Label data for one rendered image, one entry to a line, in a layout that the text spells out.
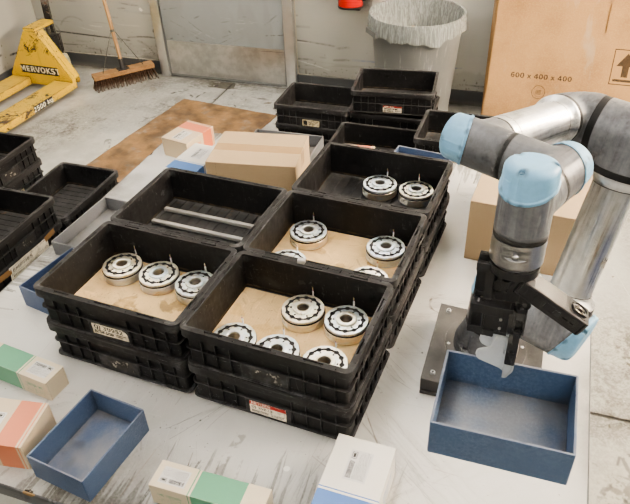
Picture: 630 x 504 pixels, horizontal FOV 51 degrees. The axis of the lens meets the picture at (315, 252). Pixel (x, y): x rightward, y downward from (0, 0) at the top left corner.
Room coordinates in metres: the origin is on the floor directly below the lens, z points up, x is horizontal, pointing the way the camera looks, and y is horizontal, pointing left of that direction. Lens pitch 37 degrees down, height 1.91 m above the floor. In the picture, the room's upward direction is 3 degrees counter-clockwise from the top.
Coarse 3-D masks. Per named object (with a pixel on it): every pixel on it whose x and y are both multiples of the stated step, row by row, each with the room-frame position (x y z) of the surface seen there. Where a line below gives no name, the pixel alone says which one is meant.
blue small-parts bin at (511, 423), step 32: (448, 352) 0.75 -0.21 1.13; (448, 384) 0.74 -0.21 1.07; (480, 384) 0.73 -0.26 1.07; (512, 384) 0.72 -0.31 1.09; (544, 384) 0.70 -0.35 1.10; (576, 384) 0.67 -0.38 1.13; (448, 416) 0.68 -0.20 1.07; (480, 416) 0.67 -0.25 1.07; (512, 416) 0.67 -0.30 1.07; (544, 416) 0.67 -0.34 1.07; (576, 416) 0.61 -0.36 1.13; (448, 448) 0.61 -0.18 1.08; (480, 448) 0.59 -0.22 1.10; (512, 448) 0.58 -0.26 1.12; (544, 448) 0.56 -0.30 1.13
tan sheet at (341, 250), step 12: (288, 240) 1.50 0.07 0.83; (336, 240) 1.49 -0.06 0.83; (348, 240) 1.48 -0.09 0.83; (360, 240) 1.48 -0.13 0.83; (312, 252) 1.44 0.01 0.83; (324, 252) 1.43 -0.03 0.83; (336, 252) 1.43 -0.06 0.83; (348, 252) 1.43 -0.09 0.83; (360, 252) 1.43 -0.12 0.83; (336, 264) 1.38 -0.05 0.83; (348, 264) 1.38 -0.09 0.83; (360, 264) 1.37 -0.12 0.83
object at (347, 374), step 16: (240, 256) 1.30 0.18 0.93; (256, 256) 1.30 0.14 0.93; (272, 256) 1.29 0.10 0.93; (224, 272) 1.24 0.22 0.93; (320, 272) 1.23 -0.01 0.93; (336, 272) 1.22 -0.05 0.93; (208, 288) 1.18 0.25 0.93; (384, 304) 1.10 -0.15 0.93; (192, 336) 1.04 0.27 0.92; (208, 336) 1.03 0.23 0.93; (224, 336) 1.02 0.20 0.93; (368, 336) 1.00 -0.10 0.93; (240, 352) 1.00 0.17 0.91; (256, 352) 0.98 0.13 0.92; (272, 352) 0.97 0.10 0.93; (304, 368) 0.94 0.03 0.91; (320, 368) 0.92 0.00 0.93; (336, 368) 0.92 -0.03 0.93; (352, 368) 0.91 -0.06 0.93
